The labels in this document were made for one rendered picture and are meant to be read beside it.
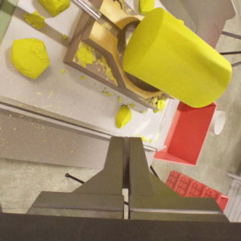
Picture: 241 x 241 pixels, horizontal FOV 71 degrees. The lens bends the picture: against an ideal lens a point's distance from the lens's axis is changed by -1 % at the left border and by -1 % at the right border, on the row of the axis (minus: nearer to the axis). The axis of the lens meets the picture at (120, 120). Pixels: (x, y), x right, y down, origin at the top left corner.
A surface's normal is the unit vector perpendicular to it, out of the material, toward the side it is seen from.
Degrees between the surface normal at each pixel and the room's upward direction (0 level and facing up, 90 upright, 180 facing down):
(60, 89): 0
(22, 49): 18
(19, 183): 0
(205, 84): 32
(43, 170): 0
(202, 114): 90
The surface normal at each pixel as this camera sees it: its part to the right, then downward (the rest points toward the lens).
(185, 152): -0.71, -0.25
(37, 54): 0.67, 0.52
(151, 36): -0.85, -0.33
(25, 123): 0.62, 0.22
